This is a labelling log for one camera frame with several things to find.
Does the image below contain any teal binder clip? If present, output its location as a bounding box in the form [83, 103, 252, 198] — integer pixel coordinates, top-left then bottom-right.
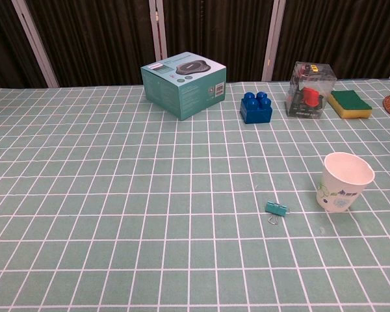
[265, 200, 289, 226]

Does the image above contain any clear box with red toy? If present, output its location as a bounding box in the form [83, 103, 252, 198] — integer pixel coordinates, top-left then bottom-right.
[285, 60, 338, 120]

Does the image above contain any teal cardboard product box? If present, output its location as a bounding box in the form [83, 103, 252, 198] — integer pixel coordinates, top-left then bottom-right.
[140, 52, 228, 122]

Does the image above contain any blue toy building block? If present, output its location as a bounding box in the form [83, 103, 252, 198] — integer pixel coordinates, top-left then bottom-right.
[240, 92, 274, 125]

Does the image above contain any green and yellow sponge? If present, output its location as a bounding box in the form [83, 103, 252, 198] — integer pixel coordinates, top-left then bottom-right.
[326, 90, 373, 120]

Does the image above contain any dark pleated screen panel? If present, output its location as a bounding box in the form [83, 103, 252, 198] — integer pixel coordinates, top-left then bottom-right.
[0, 0, 49, 91]
[272, 0, 390, 81]
[25, 0, 158, 88]
[162, 0, 276, 83]

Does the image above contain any green checked tablecloth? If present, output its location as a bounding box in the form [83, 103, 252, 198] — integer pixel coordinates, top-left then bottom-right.
[0, 77, 390, 312]

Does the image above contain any white printed paper cup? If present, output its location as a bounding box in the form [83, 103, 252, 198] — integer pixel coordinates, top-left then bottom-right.
[315, 151, 376, 214]

